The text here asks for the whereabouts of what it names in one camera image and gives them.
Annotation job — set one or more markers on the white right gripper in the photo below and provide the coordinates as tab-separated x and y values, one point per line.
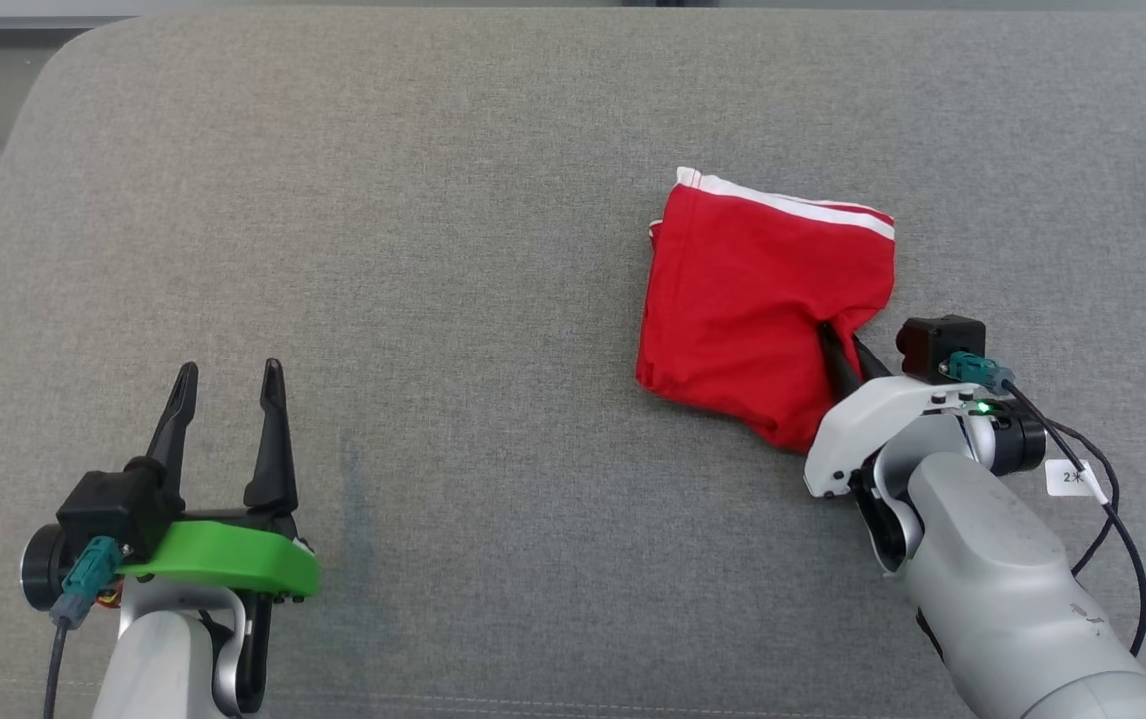
862	429

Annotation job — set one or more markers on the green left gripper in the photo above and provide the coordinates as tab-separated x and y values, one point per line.
224	559

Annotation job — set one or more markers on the red white jersey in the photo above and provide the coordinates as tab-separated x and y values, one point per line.
743	300

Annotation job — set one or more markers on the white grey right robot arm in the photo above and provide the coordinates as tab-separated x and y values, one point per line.
992	579

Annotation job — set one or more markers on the grey fabric sofa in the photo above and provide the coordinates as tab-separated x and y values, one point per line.
433	250

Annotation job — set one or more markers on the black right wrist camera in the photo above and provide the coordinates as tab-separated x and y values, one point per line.
937	345

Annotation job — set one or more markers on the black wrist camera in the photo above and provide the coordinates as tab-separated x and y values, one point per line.
937	345
114	504

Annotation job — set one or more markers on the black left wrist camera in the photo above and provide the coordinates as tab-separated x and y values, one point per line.
114	504

